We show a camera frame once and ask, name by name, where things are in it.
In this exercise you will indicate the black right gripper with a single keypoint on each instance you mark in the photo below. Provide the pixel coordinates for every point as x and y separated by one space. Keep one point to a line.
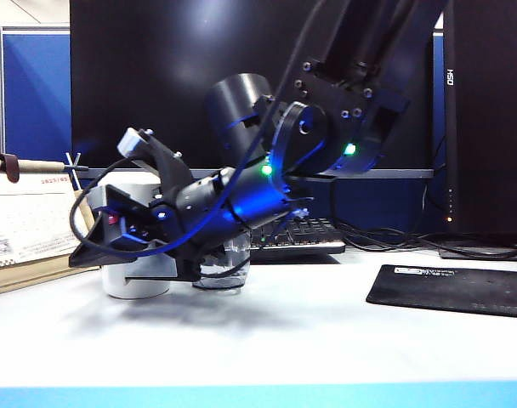
199 212

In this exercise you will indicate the white ceramic cup with text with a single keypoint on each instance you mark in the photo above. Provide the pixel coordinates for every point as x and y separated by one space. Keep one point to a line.
135 289

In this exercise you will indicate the transparent plastic cup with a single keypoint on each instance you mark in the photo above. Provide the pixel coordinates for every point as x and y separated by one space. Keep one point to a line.
218 276

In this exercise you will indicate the beige desk calendar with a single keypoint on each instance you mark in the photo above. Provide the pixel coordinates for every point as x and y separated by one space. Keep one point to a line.
29 221

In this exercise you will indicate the black keyboard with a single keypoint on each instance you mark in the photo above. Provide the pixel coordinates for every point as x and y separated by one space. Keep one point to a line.
318 238

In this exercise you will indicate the large black AOC monitor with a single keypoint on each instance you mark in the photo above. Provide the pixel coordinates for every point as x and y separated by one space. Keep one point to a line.
135 64

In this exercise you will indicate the black mouse pad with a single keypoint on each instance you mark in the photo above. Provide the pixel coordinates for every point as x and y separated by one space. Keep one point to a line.
454 291

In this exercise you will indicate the black HSO monitor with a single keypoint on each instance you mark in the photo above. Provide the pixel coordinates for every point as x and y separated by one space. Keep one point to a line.
488 127

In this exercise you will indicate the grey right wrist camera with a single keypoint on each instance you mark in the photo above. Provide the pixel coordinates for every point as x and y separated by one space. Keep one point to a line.
133 142

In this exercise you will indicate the grey partition post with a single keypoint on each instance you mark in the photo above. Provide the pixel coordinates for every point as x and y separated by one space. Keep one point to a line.
0 85

